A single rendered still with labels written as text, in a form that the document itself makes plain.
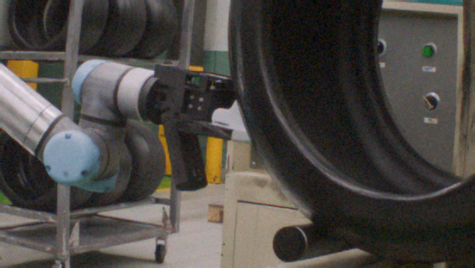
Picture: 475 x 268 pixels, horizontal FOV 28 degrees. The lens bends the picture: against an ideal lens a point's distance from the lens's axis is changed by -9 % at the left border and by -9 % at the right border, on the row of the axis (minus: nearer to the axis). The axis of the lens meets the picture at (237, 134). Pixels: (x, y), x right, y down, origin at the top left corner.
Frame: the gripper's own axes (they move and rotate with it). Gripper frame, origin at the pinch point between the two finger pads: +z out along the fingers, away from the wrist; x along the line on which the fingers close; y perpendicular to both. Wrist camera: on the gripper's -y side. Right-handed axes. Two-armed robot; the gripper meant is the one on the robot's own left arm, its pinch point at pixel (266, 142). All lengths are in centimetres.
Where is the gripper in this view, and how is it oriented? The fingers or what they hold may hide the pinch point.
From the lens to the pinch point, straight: 134.3
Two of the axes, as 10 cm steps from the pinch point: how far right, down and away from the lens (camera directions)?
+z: 7.8, 2.1, -5.9
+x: 6.0, 0.0, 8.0
